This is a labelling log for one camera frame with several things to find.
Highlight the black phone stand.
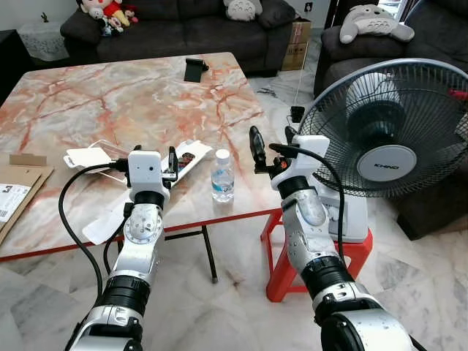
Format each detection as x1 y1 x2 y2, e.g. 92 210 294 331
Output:
184 58 211 83

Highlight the small grey Totoro plush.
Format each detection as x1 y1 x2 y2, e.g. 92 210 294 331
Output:
223 0 263 21

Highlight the flat brown cardboard mailer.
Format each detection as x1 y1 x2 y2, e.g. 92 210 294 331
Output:
0 154 56 246

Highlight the grey white table fan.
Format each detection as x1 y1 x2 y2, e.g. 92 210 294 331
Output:
298 58 468 244

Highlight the long dark grey sofa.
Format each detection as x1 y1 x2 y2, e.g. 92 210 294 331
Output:
60 0 298 78

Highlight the white lace cloth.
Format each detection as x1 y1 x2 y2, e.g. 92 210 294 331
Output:
16 20 71 63

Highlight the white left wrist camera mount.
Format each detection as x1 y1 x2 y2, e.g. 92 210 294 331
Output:
128 150 171 195

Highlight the red dressed plush doll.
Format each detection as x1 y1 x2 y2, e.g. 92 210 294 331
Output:
78 0 140 36

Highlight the dark grey ottoman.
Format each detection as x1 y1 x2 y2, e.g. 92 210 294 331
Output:
395 139 468 242

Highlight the dark grey armchair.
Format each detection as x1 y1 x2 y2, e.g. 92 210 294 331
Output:
314 0 468 97

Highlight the upright brown cardboard box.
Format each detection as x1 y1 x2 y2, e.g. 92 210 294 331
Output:
282 20 312 72

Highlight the large grey Totoro plush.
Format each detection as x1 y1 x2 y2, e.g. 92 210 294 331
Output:
339 4 415 45

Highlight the small white packaging card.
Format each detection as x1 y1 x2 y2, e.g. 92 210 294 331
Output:
64 147 113 170

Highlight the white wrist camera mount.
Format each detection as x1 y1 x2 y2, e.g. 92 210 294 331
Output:
291 135 331 181
128 150 171 195

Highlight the clear plastic water bottle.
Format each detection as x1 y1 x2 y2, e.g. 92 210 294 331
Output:
211 149 235 203

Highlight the orange marble table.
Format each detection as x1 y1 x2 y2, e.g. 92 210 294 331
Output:
0 51 292 284

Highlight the red plastic stool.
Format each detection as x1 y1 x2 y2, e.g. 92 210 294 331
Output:
261 212 374 303

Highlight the clear plastic blister shell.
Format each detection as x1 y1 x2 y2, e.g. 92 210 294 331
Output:
88 139 133 184

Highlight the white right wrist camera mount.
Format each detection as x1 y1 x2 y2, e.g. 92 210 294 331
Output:
291 135 331 181

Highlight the long white product package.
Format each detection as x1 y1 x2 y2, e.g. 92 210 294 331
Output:
82 139 214 246

